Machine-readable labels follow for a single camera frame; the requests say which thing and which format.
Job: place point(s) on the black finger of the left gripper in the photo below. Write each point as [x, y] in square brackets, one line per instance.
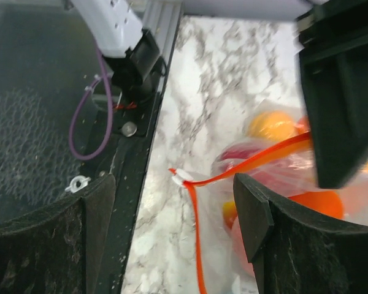
[334, 81]

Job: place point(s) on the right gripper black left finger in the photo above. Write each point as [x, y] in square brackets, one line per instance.
[58, 248]

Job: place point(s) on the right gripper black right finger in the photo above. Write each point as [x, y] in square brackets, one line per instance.
[309, 251]

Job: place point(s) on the orange toy tangerine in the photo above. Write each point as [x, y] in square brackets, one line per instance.
[327, 203]

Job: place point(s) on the red toy pepper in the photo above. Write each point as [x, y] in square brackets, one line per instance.
[285, 167]

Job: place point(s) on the clear zip bag orange zipper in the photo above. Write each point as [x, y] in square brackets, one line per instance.
[263, 199]

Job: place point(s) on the yellow orange toy peach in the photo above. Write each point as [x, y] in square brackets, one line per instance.
[272, 125]

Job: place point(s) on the pink toy peach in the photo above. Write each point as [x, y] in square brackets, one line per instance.
[238, 247]

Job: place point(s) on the yellow toy bell pepper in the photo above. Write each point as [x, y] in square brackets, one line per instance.
[229, 214]

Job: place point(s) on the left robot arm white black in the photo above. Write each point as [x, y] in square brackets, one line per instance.
[128, 48]

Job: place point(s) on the black mounting rail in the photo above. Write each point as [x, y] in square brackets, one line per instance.
[118, 175]

